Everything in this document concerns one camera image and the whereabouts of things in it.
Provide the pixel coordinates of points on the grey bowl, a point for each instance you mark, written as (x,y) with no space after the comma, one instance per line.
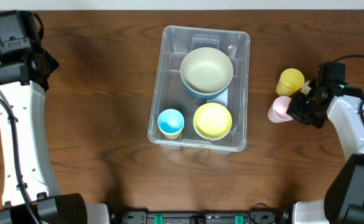
(211,136)

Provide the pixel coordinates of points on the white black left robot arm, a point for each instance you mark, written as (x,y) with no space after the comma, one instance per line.
(31,192)

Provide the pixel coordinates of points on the yellow cup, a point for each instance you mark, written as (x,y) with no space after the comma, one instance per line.
(290,81)
(171,135)

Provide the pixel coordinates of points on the cream white cup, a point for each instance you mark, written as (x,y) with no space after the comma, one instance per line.
(306,88)

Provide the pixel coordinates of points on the clear plastic storage container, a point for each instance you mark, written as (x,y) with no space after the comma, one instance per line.
(174,89)

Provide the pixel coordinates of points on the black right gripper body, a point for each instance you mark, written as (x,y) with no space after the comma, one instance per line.
(302,111)

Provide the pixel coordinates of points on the yellow bowl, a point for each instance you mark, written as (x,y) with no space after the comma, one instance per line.
(212,118)

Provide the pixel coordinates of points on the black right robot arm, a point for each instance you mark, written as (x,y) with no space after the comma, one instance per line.
(344,107)

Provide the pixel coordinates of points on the white paper label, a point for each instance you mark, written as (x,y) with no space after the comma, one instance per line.
(222,98)

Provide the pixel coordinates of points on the light blue cup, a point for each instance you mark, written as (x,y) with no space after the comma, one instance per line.
(171,122)

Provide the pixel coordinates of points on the cream beige bowl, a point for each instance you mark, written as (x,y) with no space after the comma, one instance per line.
(206,64)

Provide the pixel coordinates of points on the pink cup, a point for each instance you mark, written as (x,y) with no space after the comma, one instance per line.
(277,113)

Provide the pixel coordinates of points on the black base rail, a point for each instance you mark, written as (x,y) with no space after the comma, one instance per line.
(256,216)

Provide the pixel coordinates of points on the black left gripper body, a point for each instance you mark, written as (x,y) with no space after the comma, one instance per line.
(48,65)

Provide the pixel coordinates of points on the blue bowl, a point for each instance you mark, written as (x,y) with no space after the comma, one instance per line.
(206,88)
(206,97)

